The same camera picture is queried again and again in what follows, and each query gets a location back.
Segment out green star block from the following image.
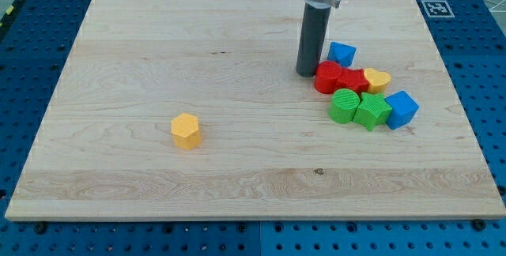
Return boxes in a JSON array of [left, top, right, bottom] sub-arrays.
[[353, 92, 393, 131]]

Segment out yellow black hazard tape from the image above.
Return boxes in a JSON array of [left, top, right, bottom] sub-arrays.
[[1, 0, 27, 28]]

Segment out yellow hexagon block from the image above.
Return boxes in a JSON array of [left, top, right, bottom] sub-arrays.
[[171, 113, 202, 150]]

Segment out green cylinder block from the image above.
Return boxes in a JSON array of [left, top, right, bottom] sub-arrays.
[[328, 88, 360, 124]]

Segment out red cylinder block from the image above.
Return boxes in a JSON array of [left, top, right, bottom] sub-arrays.
[[314, 60, 343, 94]]

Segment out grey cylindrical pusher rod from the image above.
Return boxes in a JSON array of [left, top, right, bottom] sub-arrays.
[[296, 3, 330, 77]]

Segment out yellow heart block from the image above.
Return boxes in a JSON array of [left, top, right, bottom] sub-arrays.
[[364, 68, 391, 94]]

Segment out white fiducial marker tag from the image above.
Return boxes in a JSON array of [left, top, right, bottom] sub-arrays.
[[421, 0, 455, 18]]

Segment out light wooden board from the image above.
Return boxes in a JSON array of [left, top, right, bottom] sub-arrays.
[[6, 0, 505, 221]]

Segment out red star block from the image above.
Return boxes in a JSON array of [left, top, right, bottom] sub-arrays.
[[334, 68, 369, 94]]

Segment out blue cube block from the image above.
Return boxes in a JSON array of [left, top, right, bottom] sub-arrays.
[[385, 91, 419, 130]]

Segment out blue triangle block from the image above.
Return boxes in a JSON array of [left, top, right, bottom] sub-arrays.
[[327, 42, 357, 67]]

